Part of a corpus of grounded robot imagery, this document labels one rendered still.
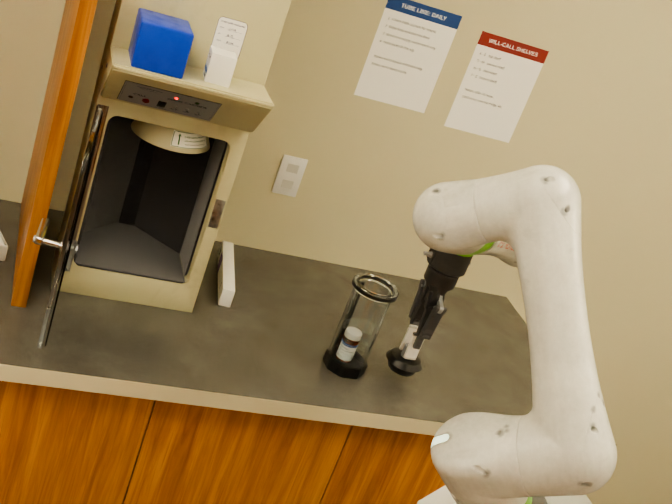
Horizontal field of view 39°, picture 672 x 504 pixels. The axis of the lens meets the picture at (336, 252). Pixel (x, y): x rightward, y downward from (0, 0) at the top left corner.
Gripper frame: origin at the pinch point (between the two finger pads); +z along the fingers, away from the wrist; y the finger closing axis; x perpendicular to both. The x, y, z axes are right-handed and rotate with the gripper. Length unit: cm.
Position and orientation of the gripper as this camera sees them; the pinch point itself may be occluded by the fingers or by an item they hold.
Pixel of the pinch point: (412, 342)
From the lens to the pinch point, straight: 222.6
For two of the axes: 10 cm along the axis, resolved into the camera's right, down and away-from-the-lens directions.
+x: 9.2, 2.0, 3.3
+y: 2.0, 4.7, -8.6
